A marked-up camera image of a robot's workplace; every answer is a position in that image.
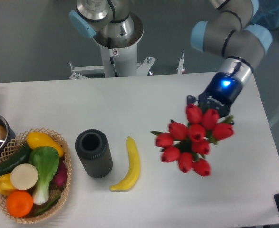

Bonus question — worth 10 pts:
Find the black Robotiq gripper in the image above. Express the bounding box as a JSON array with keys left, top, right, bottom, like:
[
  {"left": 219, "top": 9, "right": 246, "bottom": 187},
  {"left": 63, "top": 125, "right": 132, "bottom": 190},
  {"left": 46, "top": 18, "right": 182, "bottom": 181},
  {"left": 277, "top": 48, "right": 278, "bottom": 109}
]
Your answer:
[{"left": 186, "top": 72, "right": 243, "bottom": 118}]

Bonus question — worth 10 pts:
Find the red tulip bouquet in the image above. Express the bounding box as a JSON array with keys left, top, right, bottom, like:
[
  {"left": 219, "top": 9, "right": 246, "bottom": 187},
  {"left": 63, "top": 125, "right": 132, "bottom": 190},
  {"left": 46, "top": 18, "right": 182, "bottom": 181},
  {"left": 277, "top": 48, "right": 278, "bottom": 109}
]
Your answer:
[{"left": 151, "top": 104, "right": 234, "bottom": 176}]

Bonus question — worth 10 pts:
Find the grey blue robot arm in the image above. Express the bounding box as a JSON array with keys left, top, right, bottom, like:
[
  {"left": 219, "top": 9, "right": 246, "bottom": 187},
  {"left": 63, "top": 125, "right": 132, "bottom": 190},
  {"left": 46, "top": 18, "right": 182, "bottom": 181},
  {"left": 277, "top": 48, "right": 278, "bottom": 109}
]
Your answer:
[{"left": 69, "top": 0, "right": 272, "bottom": 117}]

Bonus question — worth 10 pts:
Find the dark grey ribbed vase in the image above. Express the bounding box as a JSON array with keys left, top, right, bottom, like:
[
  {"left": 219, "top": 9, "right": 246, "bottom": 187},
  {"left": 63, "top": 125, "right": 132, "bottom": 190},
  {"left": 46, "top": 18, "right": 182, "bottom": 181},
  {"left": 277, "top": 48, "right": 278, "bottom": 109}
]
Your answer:
[{"left": 75, "top": 129, "right": 113, "bottom": 178}]

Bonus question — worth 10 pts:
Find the yellow banana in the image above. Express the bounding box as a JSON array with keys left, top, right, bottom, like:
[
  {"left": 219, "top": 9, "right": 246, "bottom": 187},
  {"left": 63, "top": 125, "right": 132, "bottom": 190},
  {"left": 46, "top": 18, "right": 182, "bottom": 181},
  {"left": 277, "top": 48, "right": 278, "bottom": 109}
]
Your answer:
[{"left": 109, "top": 136, "right": 141, "bottom": 192}]

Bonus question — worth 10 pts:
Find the blue plastic bag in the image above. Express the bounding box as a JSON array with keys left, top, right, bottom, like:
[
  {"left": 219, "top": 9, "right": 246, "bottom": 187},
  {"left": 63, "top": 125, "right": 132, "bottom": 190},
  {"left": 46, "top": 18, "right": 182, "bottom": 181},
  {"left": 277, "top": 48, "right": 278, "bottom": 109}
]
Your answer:
[{"left": 251, "top": 0, "right": 279, "bottom": 31}]

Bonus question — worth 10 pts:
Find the purple red onion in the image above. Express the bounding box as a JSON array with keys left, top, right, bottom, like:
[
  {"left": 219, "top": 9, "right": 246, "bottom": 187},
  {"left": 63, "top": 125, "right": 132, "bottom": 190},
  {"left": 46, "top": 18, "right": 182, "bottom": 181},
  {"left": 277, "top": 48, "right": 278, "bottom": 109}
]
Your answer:
[{"left": 52, "top": 160, "right": 67, "bottom": 187}]

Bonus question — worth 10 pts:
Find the green bok choy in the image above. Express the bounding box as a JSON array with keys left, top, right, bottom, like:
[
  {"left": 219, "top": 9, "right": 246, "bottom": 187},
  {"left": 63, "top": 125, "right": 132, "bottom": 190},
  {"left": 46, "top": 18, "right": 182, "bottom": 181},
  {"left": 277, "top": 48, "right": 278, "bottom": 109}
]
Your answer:
[{"left": 29, "top": 146, "right": 59, "bottom": 205}]

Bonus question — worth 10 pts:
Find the green chili pepper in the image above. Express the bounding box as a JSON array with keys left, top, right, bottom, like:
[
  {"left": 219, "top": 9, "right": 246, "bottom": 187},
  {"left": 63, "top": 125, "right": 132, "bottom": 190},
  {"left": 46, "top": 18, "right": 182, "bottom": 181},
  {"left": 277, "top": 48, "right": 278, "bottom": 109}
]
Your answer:
[{"left": 32, "top": 194, "right": 61, "bottom": 217}]

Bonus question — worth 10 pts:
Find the woven wicker basket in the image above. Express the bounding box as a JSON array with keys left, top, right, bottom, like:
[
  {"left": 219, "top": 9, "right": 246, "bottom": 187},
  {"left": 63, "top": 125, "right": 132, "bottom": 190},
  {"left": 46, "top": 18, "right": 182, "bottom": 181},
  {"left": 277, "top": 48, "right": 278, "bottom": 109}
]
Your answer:
[{"left": 0, "top": 128, "right": 72, "bottom": 224}]

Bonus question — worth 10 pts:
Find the dark green cucumber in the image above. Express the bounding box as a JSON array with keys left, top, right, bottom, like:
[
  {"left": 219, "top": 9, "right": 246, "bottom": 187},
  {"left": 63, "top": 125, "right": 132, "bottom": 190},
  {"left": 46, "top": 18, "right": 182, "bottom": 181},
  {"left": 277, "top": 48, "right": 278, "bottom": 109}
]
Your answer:
[{"left": 0, "top": 143, "right": 32, "bottom": 176}]

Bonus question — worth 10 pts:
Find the orange tangerine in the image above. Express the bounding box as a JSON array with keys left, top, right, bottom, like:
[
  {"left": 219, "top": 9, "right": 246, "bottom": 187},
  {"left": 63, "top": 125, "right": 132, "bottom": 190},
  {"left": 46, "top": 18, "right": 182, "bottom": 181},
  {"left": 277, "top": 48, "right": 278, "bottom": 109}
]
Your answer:
[{"left": 6, "top": 191, "right": 33, "bottom": 217}]

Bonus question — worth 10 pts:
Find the yellow bell pepper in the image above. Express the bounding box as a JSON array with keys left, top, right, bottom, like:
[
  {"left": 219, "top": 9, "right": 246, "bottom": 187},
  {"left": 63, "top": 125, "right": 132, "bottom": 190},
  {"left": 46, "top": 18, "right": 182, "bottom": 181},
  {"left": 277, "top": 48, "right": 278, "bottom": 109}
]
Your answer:
[{"left": 0, "top": 173, "right": 17, "bottom": 196}]

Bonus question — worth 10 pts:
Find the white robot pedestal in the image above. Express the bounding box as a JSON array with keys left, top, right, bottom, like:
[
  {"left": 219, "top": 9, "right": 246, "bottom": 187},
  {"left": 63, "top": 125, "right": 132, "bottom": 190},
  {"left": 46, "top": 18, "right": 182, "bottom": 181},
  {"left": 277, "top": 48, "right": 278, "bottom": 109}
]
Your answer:
[{"left": 69, "top": 10, "right": 156, "bottom": 77}]

